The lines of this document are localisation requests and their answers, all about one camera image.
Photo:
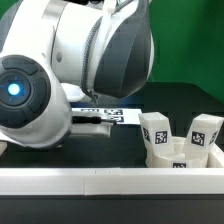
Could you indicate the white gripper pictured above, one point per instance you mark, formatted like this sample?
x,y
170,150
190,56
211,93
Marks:
x,y
86,126

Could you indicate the white round stool seat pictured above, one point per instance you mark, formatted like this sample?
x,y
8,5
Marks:
x,y
176,160

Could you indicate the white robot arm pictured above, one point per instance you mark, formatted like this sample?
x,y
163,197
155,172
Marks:
x,y
56,52

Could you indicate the white sheet with markers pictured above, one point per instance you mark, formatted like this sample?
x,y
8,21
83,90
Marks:
x,y
113,116

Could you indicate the white U-shaped fence wall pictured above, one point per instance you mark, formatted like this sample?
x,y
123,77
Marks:
x,y
115,181

